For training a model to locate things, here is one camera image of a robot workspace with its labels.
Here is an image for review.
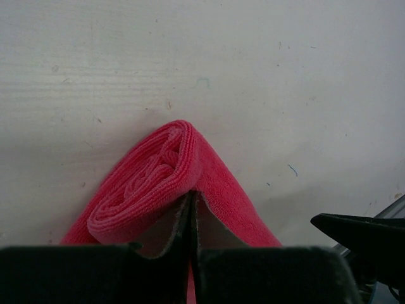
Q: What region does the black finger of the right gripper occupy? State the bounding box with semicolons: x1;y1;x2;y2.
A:
311;213;404;285

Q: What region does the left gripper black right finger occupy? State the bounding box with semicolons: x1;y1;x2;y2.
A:
191;192;359;303

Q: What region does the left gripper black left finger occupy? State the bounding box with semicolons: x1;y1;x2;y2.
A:
1;194;191;303

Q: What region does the red towel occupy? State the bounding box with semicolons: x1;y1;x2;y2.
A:
59;119;283;304

